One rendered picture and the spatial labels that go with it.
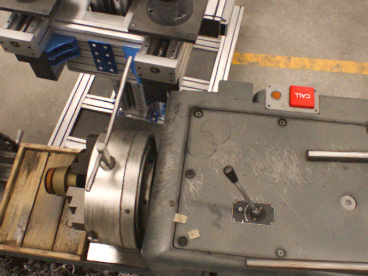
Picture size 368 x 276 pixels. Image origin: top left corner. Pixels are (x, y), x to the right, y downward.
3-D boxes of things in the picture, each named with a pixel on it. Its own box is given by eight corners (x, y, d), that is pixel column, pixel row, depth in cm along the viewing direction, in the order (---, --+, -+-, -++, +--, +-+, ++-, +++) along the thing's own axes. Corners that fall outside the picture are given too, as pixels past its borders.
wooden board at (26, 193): (107, 156, 136) (105, 151, 133) (83, 262, 119) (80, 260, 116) (25, 147, 139) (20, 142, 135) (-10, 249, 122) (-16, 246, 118)
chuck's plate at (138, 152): (159, 161, 129) (151, 110, 101) (143, 259, 114) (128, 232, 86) (148, 160, 129) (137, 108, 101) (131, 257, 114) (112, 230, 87)
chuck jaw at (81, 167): (115, 171, 110) (116, 130, 106) (110, 178, 105) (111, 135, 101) (77, 167, 110) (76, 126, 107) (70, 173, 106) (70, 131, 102)
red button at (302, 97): (311, 91, 102) (314, 87, 100) (313, 111, 99) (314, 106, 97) (288, 89, 102) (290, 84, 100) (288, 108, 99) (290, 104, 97)
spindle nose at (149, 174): (165, 170, 121) (161, 138, 103) (154, 238, 112) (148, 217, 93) (155, 169, 122) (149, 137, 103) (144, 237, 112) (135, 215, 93)
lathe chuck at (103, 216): (148, 160, 129) (137, 108, 101) (131, 257, 114) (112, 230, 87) (121, 157, 130) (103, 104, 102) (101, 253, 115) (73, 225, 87)
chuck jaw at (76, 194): (108, 190, 104) (96, 229, 96) (111, 200, 108) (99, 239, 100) (68, 184, 105) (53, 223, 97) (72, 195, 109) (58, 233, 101)
